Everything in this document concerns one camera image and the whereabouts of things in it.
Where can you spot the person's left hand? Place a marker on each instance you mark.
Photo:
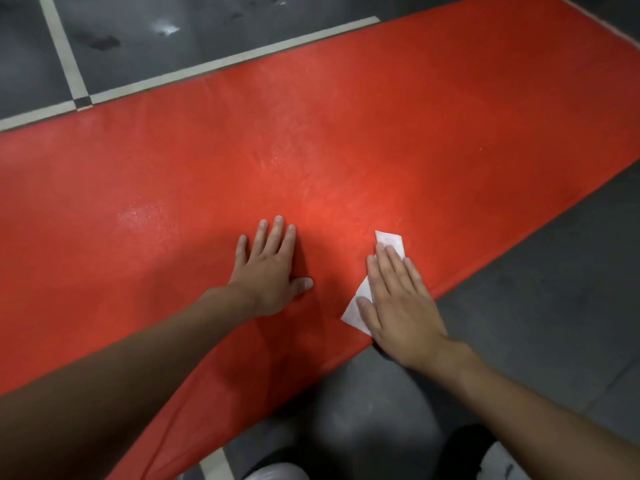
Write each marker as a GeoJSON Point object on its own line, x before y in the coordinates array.
{"type": "Point", "coordinates": [267, 279]}

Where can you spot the person's right hand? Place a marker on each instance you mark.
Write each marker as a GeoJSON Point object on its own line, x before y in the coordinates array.
{"type": "Point", "coordinates": [405, 314]}

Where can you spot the white wet wipe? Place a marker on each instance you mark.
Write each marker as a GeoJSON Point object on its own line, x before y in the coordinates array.
{"type": "Point", "coordinates": [357, 309]}

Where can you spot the red mat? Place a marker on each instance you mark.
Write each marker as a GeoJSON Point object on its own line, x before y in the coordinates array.
{"type": "Point", "coordinates": [425, 119]}

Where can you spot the person's right forearm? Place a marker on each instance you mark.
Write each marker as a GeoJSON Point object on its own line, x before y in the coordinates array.
{"type": "Point", "coordinates": [540, 424]}

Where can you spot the person's left forearm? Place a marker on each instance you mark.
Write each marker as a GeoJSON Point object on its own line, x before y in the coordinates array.
{"type": "Point", "coordinates": [105, 384]}

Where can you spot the white fluffy padding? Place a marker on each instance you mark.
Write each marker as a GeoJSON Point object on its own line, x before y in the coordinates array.
{"type": "Point", "coordinates": [600, 19]}

